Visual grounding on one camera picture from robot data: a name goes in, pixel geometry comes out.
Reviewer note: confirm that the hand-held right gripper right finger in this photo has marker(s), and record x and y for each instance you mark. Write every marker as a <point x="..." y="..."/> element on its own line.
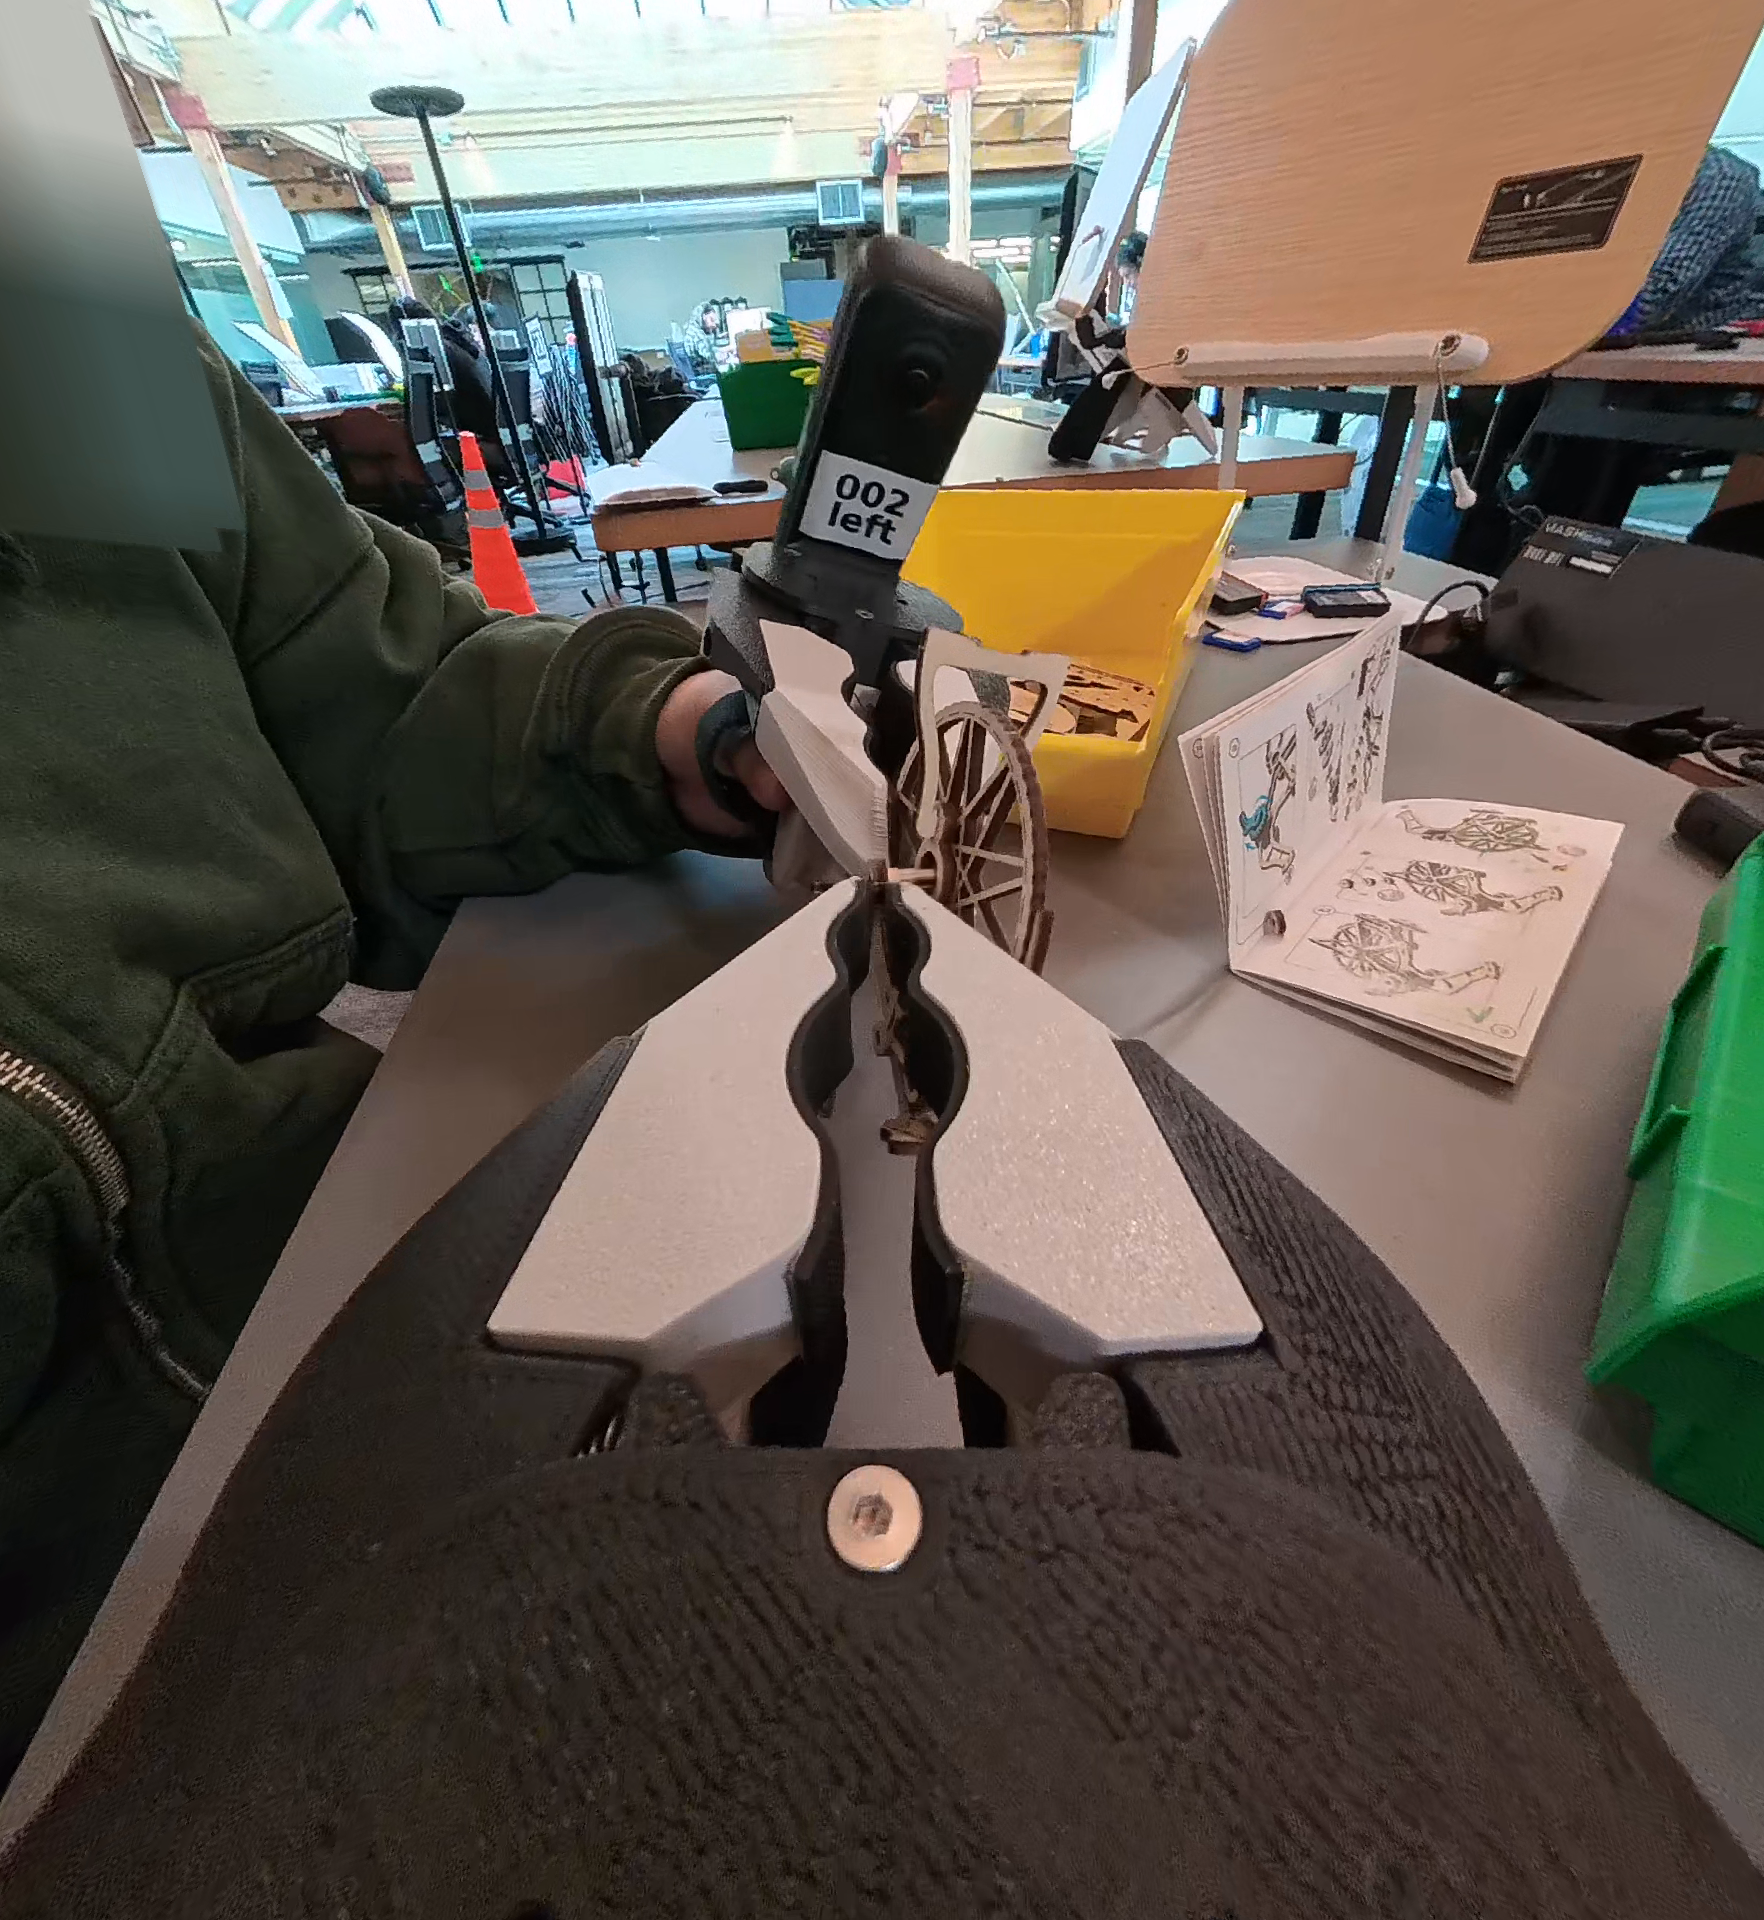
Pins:
<point x="1076" y="1200"/>

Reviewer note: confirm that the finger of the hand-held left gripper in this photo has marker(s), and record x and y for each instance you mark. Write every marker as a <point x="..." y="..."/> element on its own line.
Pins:
<point x="822" y="765"/>

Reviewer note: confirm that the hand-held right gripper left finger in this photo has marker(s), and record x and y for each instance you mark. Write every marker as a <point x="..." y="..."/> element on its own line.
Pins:
<point x="641" y="1200"/>

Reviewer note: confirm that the wooden wheel model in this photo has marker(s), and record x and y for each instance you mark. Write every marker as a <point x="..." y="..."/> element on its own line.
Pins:
<point x="1032" y="855"/>

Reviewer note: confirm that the thin wooden model piece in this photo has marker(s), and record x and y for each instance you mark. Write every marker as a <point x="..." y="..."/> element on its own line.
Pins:
<point x="900" y="1035"/>

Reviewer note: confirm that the person's left forearm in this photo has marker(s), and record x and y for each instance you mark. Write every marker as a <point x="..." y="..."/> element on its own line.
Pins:
<point x="522" y="720"/>

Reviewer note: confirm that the person's left hand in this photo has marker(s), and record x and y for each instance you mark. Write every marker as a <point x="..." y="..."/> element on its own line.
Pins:
<point x="690" y="751"/>

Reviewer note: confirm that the small green bin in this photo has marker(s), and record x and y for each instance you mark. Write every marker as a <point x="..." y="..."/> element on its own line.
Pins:
<point x="763" y="406"/>

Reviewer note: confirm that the yellow plastic bin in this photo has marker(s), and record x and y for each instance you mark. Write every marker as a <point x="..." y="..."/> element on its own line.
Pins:
<point x="1092" y="569"/>

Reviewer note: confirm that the pile of wooden parts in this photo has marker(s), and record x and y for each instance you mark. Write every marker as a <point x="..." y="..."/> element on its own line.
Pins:
<point x="1098" y="699"/>

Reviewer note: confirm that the white board on black stand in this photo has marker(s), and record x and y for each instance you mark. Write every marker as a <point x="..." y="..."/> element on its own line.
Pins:
<point x="1122" y="181"/>

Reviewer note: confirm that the orange traffic cone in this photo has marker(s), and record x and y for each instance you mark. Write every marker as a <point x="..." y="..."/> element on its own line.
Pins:
<point x="492" y="541"/>

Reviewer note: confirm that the white paper sheet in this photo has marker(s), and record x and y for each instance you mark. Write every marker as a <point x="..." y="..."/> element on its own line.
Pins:
<point x="1280" y="577"/>

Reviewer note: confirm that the black floor lamp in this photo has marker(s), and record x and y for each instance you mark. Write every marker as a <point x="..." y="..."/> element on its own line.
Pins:
<point x="480" y="329"/>

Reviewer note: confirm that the small black blue device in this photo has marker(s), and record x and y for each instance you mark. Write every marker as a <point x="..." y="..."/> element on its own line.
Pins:
<point x="1345" y="602"/>

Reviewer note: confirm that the open instruction booklet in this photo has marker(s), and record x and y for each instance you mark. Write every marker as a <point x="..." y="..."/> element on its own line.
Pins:
<point x="1481" y="901"/>

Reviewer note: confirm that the wooden board on white stand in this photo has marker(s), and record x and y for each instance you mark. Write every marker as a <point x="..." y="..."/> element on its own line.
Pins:
<point x="1392" y="167"/>

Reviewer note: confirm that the person's green jacket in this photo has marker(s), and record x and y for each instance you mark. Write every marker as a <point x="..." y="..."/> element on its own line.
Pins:
<point x="101" y="975"/>

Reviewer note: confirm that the large green plastic bin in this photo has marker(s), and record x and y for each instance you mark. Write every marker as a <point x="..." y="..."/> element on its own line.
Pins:
<point x="1753" y="1200"/>

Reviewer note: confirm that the black pouch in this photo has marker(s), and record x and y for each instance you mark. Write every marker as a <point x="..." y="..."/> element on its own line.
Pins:
<point x="1730" y="821"/>

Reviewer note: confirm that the black cardboard box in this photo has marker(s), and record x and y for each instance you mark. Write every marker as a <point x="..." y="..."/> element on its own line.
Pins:
<point x="1648" y="616"/>

